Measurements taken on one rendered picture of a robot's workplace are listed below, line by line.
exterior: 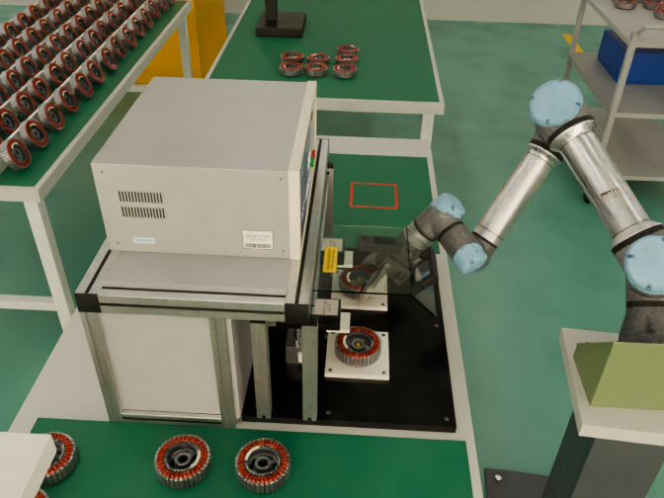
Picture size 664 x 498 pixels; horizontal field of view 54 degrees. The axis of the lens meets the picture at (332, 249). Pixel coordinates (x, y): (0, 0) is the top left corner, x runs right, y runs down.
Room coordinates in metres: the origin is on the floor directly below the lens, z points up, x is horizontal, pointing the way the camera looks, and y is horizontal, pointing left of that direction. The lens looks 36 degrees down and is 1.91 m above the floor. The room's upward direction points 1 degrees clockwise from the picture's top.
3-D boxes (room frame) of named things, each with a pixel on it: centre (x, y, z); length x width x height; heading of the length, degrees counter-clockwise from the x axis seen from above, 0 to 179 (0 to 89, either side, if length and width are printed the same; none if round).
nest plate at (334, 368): (1.12, -0.07, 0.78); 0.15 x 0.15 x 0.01; 88
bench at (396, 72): (3.62, 0.04, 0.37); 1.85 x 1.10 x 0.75; 178
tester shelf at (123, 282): (1.25, 0.25, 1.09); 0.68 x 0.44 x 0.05; 178
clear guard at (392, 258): (1.13, -0.06, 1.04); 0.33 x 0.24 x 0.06; 88
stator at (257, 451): (0.81, 0.13, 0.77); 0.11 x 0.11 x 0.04
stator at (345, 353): (1.12, -0.07, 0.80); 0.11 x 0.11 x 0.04
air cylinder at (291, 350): (1.13, 0.08, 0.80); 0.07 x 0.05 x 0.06; 178
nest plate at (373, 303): (1.36, -0.08, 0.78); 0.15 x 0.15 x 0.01; 88
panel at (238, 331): (1.25, 0.18, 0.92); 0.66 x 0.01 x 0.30; 178
